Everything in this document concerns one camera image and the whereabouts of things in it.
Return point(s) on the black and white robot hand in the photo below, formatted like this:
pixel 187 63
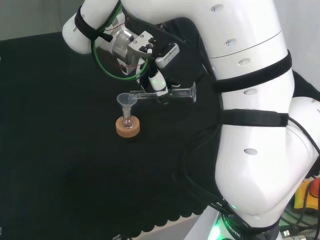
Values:
pixel 157 83

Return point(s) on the clear graduated cylinder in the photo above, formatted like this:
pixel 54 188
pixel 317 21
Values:
pixel 180 93

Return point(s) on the round-bottom glass flask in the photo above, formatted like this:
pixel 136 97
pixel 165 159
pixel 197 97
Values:
pixel 127 122

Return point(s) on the clear plastic funnel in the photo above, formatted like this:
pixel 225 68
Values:
pixel 126 100

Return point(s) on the black bench cloth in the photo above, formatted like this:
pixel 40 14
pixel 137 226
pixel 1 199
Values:
pixel 62 125

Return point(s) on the grey tape piece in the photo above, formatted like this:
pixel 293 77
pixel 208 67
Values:
pixel 115 237

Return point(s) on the yellow stop button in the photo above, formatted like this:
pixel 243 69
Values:
pixel 306 197

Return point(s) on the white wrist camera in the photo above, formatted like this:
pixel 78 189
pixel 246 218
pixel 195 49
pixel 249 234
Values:
pixel 168 55

